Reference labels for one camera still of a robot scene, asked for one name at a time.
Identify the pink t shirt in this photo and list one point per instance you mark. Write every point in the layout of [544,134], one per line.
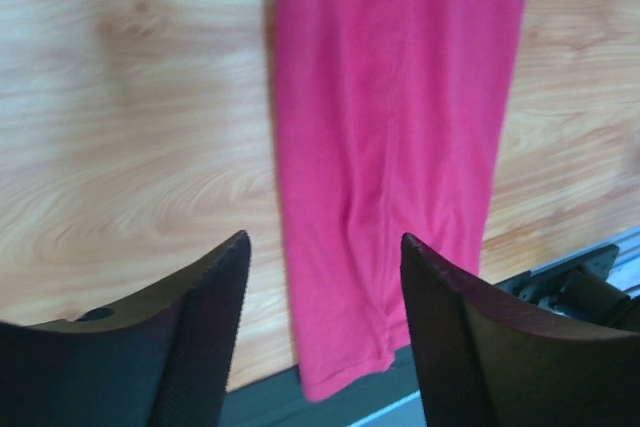
[388,120]

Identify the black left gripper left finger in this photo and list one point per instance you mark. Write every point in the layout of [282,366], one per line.
[158,357]

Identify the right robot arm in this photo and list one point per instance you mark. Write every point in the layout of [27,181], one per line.
[586,297]

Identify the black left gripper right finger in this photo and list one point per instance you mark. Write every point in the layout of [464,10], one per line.
[486,357]

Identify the aluminium frame rail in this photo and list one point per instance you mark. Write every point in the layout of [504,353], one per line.
[396,392]

